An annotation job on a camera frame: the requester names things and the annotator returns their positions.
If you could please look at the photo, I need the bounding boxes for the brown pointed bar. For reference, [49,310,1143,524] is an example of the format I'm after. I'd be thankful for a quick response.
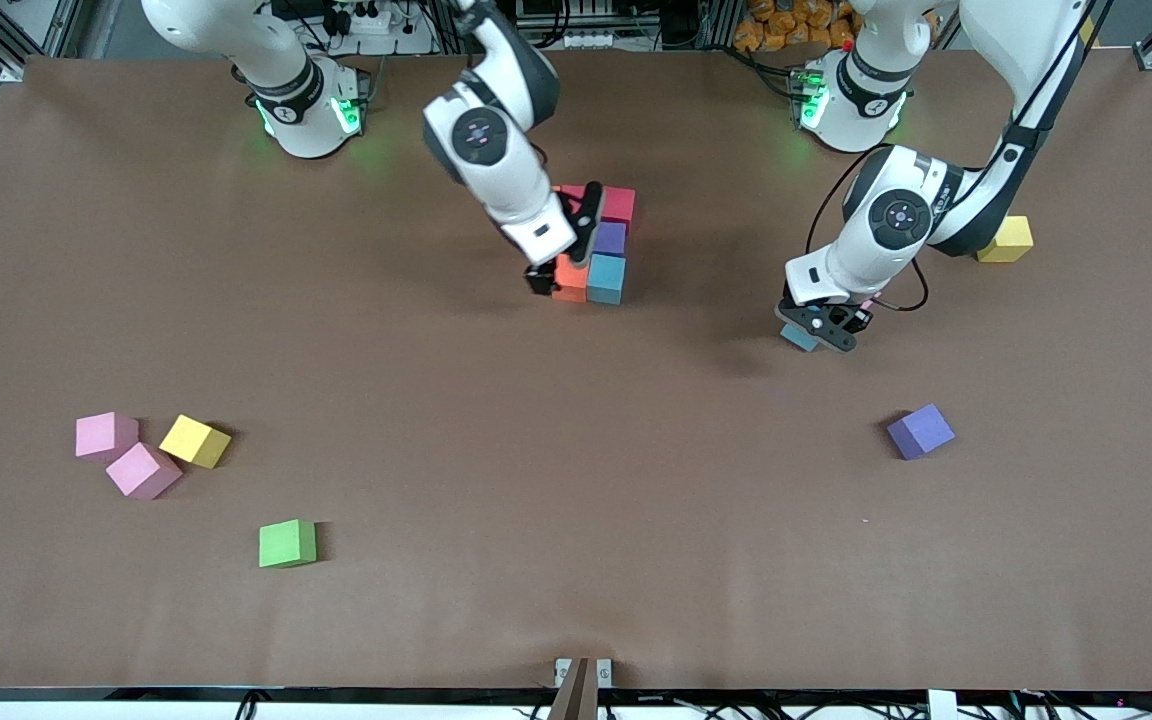
[548,657,602,720]

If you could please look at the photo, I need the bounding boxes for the cyan foam cube corner notch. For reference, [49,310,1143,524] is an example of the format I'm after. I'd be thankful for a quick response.
[587,253,627,306]

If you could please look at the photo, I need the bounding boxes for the green foam cube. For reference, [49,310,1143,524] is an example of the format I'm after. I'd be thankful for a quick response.
[258,518,318,570]

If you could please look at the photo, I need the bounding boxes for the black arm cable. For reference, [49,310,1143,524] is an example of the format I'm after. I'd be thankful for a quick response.
[456,0,549,166]
[804,0,1097,313]

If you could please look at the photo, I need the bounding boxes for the orange foam cube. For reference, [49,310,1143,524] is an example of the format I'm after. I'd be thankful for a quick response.
[551,254,590,304]

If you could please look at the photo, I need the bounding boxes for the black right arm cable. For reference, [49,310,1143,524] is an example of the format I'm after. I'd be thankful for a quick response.
[456,0,549,166]

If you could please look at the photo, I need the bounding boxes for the orange yellow bag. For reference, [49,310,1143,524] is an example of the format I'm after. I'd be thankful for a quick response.
[733,0,857,53]

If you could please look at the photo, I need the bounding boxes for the white power strip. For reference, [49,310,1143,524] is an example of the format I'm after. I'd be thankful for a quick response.
[331,0,407,37]

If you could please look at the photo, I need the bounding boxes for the yellow foam cube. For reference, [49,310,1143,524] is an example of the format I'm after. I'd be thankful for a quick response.
[158,414,233,470]
[976,215,1035,264]

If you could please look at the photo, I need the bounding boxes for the white table edge bracket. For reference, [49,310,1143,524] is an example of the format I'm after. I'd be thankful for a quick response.
[554,657,613,691]

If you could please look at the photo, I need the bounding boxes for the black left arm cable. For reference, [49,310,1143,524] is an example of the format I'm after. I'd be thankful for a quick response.
[804,0,1097,313]

